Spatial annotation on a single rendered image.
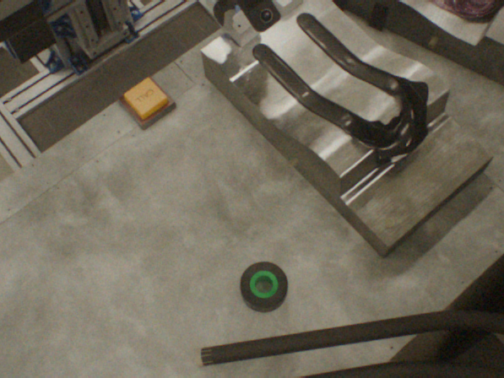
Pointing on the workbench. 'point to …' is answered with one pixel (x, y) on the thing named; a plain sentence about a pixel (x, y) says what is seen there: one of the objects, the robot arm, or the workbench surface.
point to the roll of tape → (259, 303)
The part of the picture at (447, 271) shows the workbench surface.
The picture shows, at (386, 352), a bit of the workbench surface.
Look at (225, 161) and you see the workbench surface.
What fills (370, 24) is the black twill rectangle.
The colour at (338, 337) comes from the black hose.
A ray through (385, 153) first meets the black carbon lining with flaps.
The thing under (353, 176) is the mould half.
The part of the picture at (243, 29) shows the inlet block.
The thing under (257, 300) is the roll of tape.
